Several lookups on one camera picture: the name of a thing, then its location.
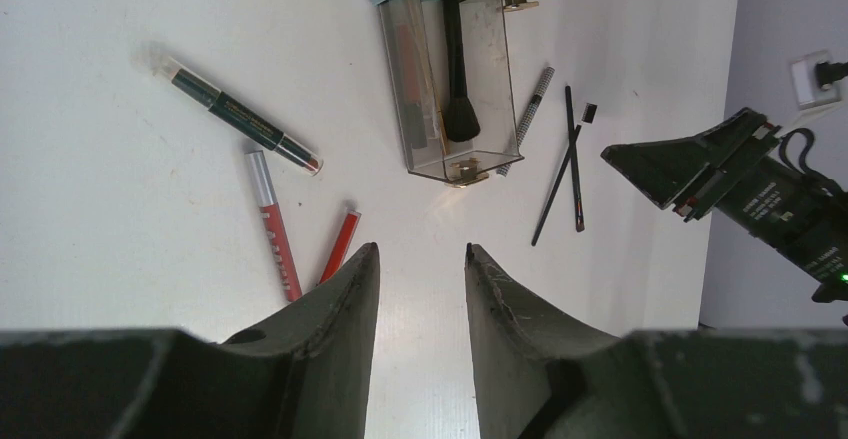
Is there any black powder brush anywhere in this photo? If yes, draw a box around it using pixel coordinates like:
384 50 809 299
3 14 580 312
442 0 481 143

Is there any grey silver pencil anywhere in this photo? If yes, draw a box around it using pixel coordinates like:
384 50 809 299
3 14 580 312
514 65 555 150

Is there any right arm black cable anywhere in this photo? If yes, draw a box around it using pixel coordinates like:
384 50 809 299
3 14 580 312
778 127 848 195

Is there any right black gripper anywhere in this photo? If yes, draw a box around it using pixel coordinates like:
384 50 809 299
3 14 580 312
601 108 847 303

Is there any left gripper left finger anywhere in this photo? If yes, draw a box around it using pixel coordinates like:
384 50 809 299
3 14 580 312
1 243 380 438

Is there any dark concealer stick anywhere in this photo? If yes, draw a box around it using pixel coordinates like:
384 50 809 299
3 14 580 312
145 52 323 176

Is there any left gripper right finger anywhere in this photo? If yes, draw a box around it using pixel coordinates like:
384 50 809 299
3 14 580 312
465 244 847 438

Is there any pink lip gloss tube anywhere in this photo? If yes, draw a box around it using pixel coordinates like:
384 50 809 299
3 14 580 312
245 151 303 302

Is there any red lipstick black cap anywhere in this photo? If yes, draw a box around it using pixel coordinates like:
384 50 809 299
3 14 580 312
318 209 361 284

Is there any black thin brush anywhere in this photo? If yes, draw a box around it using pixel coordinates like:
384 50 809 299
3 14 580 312
564 84 585 233
531 103 597 247

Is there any wooden handle brush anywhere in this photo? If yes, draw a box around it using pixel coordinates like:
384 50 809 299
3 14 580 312
425 59 450 157

